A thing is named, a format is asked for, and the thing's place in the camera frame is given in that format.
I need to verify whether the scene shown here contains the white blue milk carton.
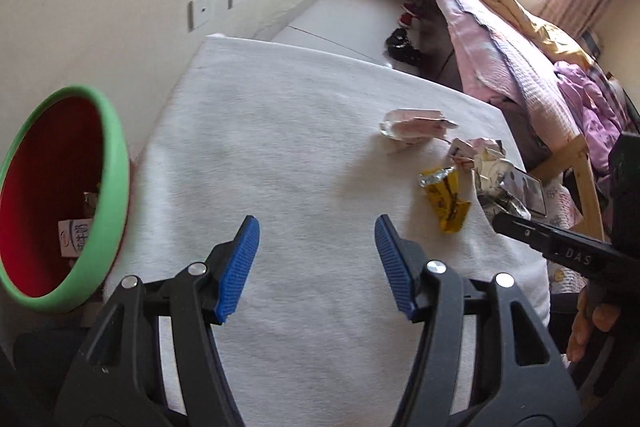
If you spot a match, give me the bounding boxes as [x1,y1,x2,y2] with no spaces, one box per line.
[57,218,96,258]

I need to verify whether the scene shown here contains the cartoon printed bed sheet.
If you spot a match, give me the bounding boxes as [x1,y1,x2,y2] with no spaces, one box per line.
[542,179,586,293]

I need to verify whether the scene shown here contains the yellow quilt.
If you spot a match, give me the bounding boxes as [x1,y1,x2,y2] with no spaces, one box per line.
[462,0,596,68]

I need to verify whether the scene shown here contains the purple clothing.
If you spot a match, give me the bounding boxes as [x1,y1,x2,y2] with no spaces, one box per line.
[552,61,626,152]

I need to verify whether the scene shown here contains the crumpled pink white carton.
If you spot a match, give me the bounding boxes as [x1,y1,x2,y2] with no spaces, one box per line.
[447,136,516,188]

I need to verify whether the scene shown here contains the smartphone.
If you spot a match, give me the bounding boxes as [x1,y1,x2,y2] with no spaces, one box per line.
[502,169,549,215]

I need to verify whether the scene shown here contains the bed with pink blanket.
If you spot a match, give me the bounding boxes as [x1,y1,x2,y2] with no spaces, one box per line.
[427,0,586,158]

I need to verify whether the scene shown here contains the red bin with green rim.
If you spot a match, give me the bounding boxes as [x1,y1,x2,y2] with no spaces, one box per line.
[0,85,132,314]

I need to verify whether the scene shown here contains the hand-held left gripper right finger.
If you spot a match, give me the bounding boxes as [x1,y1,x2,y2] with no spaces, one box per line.
[374,214,583,427]

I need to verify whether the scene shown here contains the flattened pink milk carton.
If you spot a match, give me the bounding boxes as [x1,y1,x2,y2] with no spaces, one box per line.
[380,108,460,145]

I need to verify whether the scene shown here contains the black shoe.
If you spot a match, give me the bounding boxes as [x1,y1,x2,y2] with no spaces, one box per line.
[395,44,426,68]
[385,28,409,54]

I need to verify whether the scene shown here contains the white wall switch plate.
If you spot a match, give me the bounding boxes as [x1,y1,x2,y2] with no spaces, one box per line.
[188,0,213,32]

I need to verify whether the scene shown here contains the wooden bed frame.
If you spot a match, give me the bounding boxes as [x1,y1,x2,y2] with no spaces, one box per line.
[530,134,606,243]

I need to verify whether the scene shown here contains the small yellow foil wrapper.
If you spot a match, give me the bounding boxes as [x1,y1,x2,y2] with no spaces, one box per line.
[419,166,472,234]

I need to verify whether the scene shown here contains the person's right hand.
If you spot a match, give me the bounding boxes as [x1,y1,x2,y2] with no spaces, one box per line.
[570,292,623,363]

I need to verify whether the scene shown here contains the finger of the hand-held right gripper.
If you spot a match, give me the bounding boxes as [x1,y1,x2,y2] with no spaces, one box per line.
[492,212,553,255]

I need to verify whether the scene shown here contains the white table cloth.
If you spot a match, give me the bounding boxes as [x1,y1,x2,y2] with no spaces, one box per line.
[102,34,551,427]

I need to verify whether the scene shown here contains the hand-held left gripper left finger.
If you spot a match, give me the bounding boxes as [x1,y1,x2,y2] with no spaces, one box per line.
[52,215,261,427]

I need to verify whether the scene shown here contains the black white illustrated wrapper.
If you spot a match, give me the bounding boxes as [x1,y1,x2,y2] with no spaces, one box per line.
[476,184,532,224]

